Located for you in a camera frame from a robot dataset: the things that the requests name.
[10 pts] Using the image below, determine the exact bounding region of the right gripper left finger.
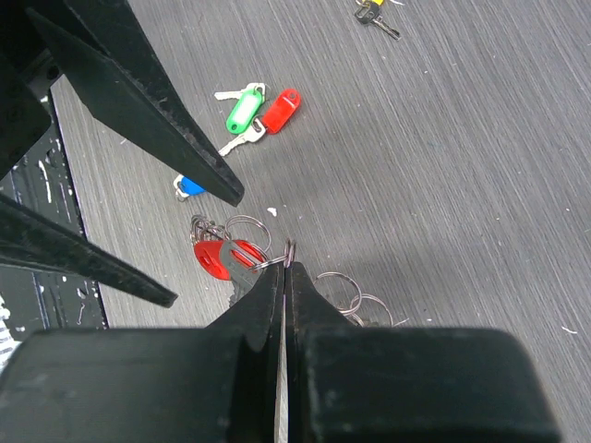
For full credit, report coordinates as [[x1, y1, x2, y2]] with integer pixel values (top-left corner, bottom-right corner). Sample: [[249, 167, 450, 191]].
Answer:
[[1, 265, 284, 442]]

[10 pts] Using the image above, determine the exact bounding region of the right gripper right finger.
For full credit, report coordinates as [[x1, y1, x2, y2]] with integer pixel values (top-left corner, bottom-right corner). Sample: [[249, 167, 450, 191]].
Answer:
[[285, 263, 561, 442]]

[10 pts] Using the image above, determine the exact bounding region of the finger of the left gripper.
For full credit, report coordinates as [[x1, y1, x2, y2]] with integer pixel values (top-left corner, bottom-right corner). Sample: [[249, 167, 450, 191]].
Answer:
[[25, 1, 244, 206], [1, 196, 177, 308]]

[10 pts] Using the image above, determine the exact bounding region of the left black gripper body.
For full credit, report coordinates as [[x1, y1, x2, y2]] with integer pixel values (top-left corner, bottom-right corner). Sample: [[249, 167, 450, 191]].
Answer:
[[0, 0, 112, 179]]

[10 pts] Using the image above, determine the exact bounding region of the large metal keyring strip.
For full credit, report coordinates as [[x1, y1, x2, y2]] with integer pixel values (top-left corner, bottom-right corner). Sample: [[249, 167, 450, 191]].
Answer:
[[190, 214, 397, 327]]

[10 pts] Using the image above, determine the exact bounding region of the red tag key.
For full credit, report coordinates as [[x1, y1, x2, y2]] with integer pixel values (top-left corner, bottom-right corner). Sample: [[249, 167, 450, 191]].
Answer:
[[219, 89, 301, 157], [194, 240, 267, 307]]

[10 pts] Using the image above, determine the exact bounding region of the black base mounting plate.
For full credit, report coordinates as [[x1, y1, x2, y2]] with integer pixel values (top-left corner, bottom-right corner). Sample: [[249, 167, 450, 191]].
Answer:
[[1, 91, 108, 341]]

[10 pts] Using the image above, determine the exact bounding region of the green tag key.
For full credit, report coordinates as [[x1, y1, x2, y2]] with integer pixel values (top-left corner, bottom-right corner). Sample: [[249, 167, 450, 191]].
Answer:
[[214, 83, 266, 135]]

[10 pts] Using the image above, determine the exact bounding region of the blue tag key centre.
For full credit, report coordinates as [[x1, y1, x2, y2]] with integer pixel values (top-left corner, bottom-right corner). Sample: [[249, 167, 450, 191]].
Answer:
[[173, 174, 206, 202]]

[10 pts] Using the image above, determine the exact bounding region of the red tag key on table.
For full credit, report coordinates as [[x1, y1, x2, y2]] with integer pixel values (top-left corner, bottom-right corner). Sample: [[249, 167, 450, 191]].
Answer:
[[219, 89, 301, 157]]

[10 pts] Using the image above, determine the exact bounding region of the yellow tag key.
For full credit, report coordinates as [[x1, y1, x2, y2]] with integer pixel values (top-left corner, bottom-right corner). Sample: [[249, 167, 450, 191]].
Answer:
[[354, 0, 401, 41]]

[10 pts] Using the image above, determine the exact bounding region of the perforated metal cable rail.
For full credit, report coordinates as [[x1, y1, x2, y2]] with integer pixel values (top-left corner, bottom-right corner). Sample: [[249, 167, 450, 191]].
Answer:
[[0, 299, 20, 372]]

